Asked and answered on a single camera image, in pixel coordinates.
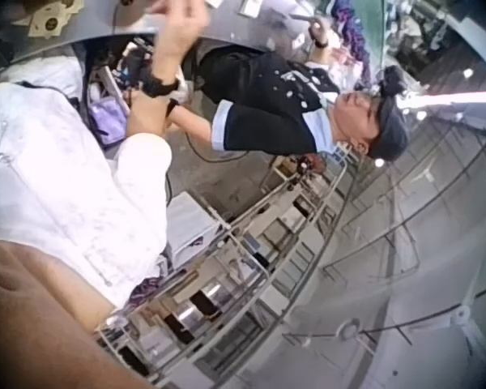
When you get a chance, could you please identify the person's right hand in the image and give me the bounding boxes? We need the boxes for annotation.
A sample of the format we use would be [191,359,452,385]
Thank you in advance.
[149,0,211,81]

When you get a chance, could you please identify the black wrist band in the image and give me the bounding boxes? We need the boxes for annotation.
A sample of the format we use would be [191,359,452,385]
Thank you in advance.
[137,67,184,99]

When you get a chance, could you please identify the grey table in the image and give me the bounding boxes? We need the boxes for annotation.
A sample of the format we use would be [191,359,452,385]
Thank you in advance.
[0,0,386,82]

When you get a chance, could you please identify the crate of assorted items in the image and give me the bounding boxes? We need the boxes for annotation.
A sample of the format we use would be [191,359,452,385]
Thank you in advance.
[83,36,157,147]

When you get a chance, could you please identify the purple cloth bag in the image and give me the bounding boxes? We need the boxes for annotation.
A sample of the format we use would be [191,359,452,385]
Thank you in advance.
[87,96,127,147]

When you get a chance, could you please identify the stack of tan cards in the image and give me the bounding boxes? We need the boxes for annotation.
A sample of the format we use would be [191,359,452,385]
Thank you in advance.
[23,0,86,41]

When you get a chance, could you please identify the white storage box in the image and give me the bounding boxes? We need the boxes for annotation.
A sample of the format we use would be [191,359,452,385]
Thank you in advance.
[165,192,232,269]

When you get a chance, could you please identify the metal shelf rack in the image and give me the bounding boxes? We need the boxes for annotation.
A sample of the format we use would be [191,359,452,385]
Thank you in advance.
[92,153,368,389]

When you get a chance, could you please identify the purple patterned cloth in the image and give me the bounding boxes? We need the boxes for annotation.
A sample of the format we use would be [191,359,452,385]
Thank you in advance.
[128,275,168,310]

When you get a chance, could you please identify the round white ceiling fixture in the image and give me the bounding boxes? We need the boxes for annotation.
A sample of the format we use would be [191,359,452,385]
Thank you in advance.
[335,318,366,342]

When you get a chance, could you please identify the black floor cable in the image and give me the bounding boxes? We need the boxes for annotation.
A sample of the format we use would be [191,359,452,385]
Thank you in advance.
[164,131,250,206]

